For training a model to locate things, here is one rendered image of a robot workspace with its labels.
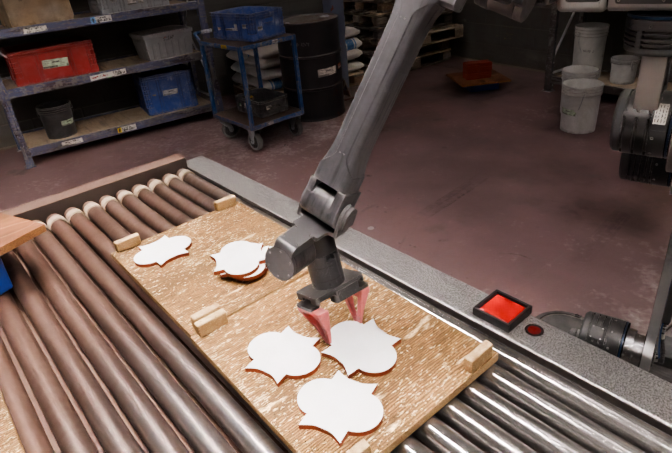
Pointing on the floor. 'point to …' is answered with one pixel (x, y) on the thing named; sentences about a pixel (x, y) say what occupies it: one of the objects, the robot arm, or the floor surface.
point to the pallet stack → (375, 12)
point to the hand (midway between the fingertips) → (342, 329)
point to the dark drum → (314, 65)
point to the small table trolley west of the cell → (231, 118)
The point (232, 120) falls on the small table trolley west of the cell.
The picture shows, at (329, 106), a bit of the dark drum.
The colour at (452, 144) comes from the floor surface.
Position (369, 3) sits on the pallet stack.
